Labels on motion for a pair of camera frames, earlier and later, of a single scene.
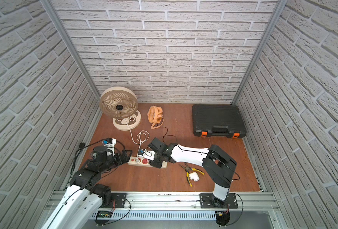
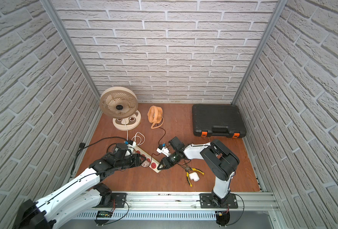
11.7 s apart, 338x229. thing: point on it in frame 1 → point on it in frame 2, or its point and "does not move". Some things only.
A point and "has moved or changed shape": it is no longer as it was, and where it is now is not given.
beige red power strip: [143, 162] has moved or changed shape
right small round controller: [222, 218] does not move
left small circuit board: [104, 214] does not move
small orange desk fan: [155, 115] does not move
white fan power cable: [137, 159] → [135, 136]
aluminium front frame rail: [147, 201] does not move
